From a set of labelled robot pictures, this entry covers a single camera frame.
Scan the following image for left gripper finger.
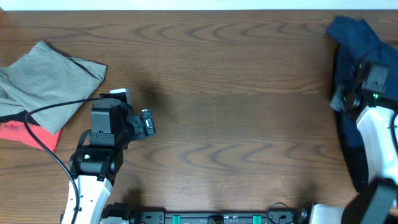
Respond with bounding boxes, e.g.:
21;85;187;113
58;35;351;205
109;88;131;105
141;109;155;136

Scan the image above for navy blue shorts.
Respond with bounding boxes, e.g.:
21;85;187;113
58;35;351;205
326;16;397;192

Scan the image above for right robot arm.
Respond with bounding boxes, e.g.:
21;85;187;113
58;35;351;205
309;86;397;224

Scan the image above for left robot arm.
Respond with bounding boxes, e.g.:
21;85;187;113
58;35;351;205
60;88;155;223

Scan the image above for folded khaki shorts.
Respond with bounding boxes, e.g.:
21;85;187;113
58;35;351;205
1;42;107;116

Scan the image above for folded black garment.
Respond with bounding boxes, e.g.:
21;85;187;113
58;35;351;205
0;111;39;126

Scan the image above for folded red garment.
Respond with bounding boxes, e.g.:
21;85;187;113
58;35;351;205
1;121;62;152

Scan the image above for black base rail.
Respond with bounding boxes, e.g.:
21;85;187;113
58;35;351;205
99;203;310;224

